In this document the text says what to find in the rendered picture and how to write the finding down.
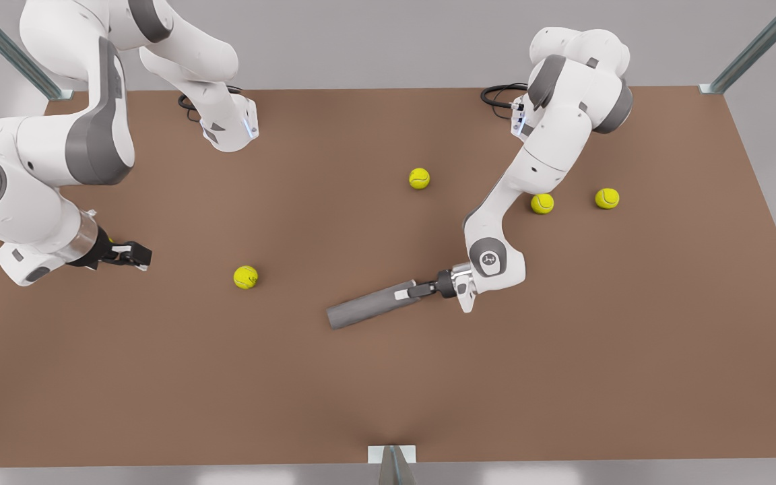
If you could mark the grey tennis tube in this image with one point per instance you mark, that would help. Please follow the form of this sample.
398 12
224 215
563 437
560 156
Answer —
364 307

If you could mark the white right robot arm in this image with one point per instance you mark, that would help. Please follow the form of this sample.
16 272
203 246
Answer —
38 141

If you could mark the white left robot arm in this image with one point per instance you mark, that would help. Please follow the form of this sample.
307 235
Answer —
556 135

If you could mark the yellow tennis ball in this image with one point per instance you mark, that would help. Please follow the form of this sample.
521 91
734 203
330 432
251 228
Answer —
607 198
542 203
419 178
246 277

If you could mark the silver frame post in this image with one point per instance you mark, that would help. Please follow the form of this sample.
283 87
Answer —
4 44
393 465
758 44

